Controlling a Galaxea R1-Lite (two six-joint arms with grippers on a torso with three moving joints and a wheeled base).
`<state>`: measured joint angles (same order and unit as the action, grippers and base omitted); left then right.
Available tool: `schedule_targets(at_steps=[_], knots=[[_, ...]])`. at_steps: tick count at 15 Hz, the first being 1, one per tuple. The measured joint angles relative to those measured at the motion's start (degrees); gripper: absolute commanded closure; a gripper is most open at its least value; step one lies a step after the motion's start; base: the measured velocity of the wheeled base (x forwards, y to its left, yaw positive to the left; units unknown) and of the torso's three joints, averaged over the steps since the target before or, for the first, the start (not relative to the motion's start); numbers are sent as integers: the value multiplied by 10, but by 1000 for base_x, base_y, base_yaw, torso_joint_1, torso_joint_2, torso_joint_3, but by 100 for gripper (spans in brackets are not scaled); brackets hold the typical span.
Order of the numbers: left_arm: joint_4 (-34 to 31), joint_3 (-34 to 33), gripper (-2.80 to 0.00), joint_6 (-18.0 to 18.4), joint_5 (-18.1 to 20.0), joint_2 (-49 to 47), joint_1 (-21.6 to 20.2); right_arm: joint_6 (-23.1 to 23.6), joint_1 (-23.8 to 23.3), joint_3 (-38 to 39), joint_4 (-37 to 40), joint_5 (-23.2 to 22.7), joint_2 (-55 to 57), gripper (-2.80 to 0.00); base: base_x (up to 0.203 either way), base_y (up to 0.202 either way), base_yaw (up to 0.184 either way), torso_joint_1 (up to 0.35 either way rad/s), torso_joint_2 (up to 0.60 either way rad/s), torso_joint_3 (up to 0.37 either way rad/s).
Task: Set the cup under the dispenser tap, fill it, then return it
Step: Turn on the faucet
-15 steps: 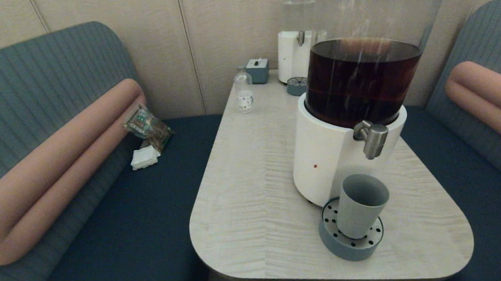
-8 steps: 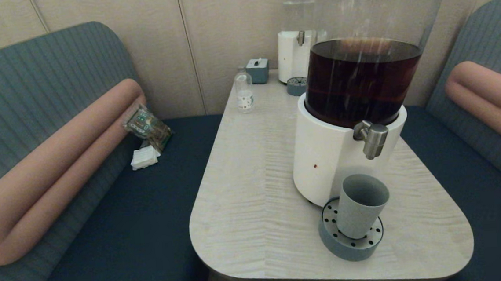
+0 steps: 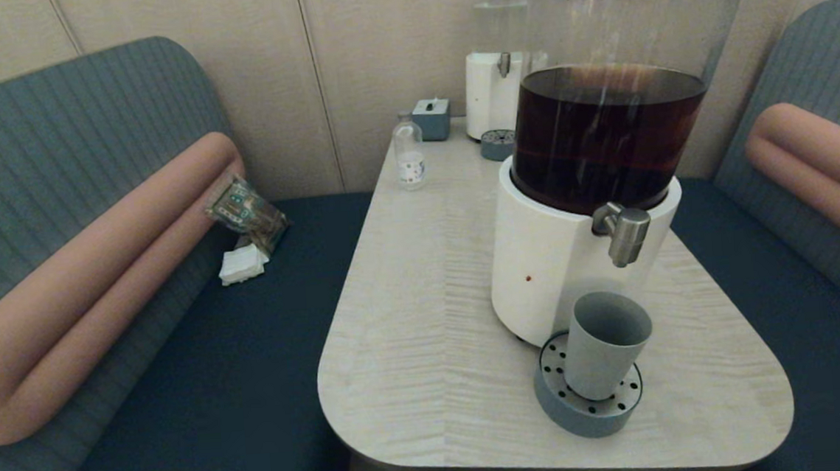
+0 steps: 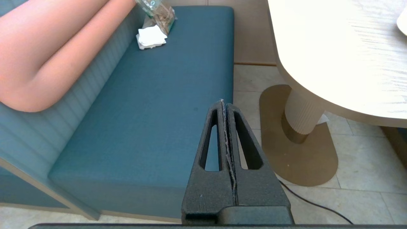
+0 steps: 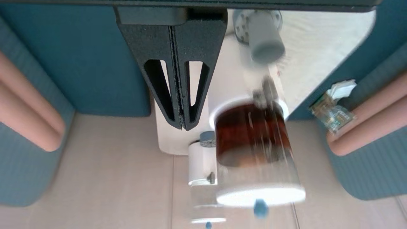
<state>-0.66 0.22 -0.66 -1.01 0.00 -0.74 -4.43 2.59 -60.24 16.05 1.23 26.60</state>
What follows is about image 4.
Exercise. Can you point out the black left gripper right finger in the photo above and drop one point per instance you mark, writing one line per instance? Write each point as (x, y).
(257, 190)

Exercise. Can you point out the blue bench with snack packet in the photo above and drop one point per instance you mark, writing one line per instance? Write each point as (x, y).
(143, 111)

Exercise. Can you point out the white napkin stack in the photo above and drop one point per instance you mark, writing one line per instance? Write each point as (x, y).
(151, 36)

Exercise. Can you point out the long folded pink bolster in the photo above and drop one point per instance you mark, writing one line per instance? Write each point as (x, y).
(47, 47)

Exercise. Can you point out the large dispenser with dark tea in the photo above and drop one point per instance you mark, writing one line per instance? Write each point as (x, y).
(403, 22)

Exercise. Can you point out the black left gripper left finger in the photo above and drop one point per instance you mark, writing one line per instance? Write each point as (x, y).
(206, 190)

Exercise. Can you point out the green snack packet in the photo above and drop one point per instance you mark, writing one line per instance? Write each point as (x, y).
(160, 14)

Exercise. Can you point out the tan table pedestal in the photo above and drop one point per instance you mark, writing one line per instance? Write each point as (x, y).
(299, 159)

